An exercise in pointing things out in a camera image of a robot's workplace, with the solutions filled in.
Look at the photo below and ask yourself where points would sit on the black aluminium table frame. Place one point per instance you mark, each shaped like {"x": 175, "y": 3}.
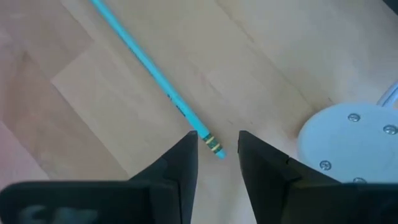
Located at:
{"x": 394, "y": 3}

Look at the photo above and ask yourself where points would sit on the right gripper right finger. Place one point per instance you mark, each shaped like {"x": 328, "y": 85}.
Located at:
{"x": 264, "y": 174}

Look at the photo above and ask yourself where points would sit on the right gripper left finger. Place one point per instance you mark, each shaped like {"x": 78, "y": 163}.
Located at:
{"x": 183, "y": 168}

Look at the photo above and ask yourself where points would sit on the white round puck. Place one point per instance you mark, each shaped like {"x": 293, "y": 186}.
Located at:
{"x": 351, "y": 146}

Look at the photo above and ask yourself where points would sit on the green pencil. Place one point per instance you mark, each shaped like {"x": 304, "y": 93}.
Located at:
{"x": 155, "y": 74}

